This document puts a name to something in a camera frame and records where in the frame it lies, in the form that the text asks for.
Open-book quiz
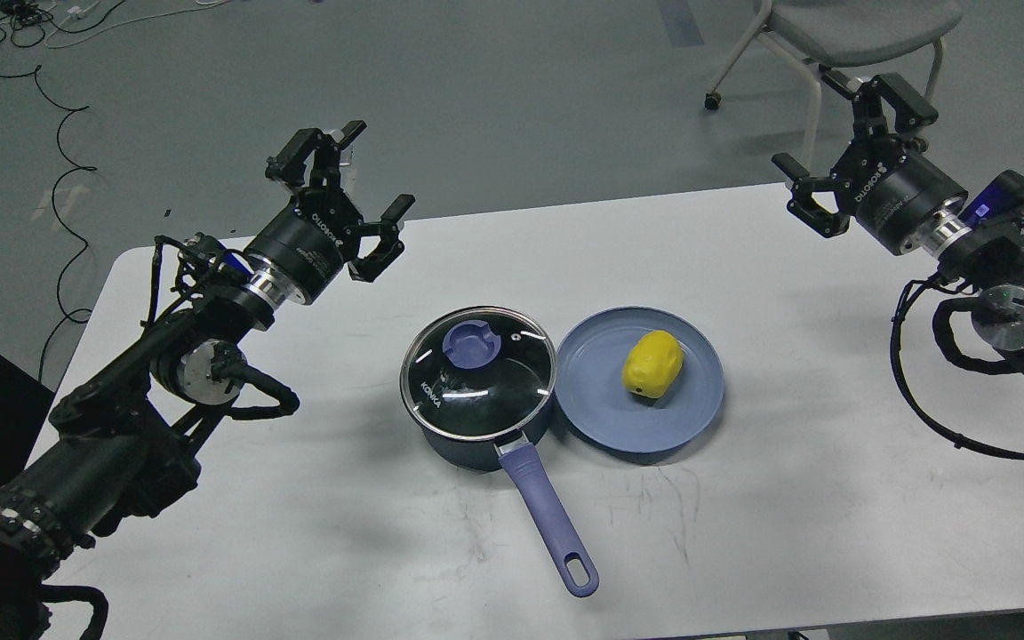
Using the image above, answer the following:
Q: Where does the dark blue saucepan purple handle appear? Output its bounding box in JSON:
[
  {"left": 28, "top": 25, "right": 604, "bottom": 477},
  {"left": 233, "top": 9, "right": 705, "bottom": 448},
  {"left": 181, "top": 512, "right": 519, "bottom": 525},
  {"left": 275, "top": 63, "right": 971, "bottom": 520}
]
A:
[{"left": 400, "top": 307, "right": 601, "bottom": 598}]

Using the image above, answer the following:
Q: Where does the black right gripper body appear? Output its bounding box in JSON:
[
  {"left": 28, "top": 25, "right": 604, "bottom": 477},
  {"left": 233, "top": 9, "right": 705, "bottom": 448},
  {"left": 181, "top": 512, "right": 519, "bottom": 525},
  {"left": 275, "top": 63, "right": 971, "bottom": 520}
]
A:
[{"left": 836, "top": 135, "right": 968, "bottom": 255}]

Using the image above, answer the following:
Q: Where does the glass pot lid purple knob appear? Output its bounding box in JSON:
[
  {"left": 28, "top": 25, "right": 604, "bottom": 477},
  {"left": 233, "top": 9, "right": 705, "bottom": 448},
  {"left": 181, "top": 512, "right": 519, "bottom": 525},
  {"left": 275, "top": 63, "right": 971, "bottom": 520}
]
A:
[{"left": 399, "top": 307, "right": 556, "bottom": 442}]

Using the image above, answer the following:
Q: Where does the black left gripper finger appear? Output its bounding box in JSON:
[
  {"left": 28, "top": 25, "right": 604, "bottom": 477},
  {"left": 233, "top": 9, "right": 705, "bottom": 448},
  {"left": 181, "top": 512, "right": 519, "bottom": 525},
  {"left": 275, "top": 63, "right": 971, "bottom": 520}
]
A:
[
  {"left": 265, "top": 121, "right": 367, "bottom": 207},
  {"left": 347, "top": 194, "right": 416, "bottom": 283}
]

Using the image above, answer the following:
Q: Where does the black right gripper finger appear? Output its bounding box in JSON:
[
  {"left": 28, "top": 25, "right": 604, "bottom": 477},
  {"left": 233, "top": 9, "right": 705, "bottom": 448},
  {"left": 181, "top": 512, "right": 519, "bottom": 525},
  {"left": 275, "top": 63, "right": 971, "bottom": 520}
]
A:
[
  {"left": 772, "top": 153, "right": 859, "bottom": 238},
  {"left": 821, "top": 69, "right": 939, "bottom": 153}
]

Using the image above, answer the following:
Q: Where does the grey office chair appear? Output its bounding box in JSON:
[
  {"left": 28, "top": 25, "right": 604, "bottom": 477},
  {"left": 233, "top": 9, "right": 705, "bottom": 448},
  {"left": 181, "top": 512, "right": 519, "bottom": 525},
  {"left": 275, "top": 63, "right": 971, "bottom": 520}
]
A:
[{"left": 703, "top": 1, "right": 964, "bottom": 163}]

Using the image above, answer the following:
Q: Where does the blue round plate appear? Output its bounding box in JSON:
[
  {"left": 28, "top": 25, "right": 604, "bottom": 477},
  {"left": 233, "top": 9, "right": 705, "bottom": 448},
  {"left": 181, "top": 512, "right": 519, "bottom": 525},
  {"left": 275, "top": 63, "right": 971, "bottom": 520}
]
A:
[{"left": 556, "top": 307, "right": 726, "bottom": 455}]

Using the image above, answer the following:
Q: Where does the white floor cable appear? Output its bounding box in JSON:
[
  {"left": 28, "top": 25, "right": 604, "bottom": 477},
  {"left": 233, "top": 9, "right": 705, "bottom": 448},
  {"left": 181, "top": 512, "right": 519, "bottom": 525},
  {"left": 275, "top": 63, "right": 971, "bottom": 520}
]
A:
[{"left": 43, "top": 0, "right": 233, "bottom": 50}]

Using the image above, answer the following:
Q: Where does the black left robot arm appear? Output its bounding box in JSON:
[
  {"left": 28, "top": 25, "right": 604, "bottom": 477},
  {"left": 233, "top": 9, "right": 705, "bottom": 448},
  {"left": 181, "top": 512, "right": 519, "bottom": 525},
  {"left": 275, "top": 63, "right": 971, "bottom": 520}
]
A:
[{"left": 0, "top": 120, "right": 415, "bottom": 639}]

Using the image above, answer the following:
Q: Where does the yellow potato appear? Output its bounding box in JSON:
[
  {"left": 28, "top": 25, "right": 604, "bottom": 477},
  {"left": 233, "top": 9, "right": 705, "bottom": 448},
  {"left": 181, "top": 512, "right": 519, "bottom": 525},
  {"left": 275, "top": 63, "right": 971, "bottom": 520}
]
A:
[{"left": 621, "top": 331, "right": 685, "bottom": 398}]

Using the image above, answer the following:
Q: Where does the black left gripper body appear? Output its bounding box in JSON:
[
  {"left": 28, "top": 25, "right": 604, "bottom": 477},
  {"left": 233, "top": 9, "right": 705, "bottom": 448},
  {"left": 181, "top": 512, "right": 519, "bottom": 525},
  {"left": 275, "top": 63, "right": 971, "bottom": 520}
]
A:
[{"left": 245, "top": 186, "right": 364, "bottom": 305}]

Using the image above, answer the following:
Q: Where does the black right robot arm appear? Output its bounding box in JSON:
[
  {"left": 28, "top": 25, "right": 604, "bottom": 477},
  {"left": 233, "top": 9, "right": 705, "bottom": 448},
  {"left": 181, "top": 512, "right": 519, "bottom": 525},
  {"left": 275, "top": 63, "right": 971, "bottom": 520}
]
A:
[{"left": 772, "top": 68, "right": 1024, "bottom": 461}]

